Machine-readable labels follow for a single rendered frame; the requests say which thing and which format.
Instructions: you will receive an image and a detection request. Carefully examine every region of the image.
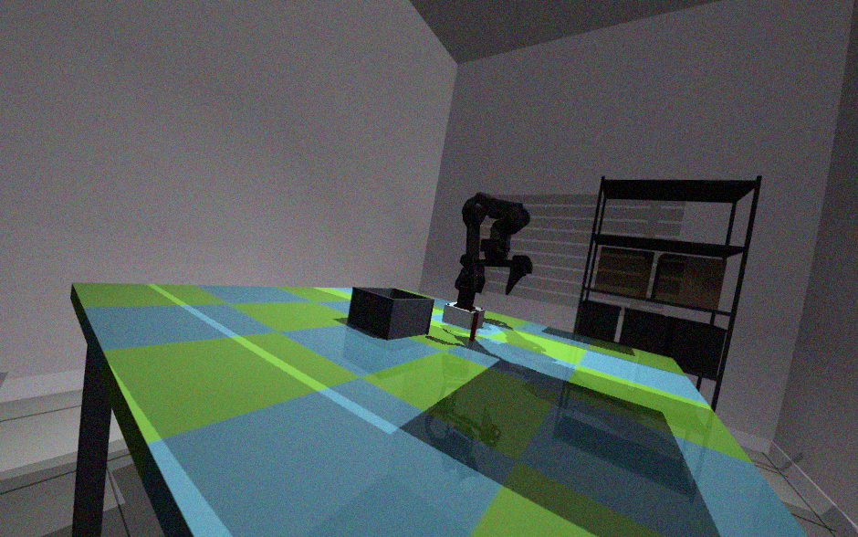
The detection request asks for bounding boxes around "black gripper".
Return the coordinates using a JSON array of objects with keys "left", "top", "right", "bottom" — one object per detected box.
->
[{"left": 460, "top": 252, "right": 532, "bottom": 295}]

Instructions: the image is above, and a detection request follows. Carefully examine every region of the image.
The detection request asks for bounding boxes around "red peg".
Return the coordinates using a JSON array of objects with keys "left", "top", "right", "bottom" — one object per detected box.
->
[{"left": 469, "top": 312, "right": 479, "bottom": 342}]

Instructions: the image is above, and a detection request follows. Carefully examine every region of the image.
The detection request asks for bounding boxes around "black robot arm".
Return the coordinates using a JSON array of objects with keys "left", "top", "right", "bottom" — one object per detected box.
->
[{"left": 453, "top": 192, "right": 530, "bottom": 311}]

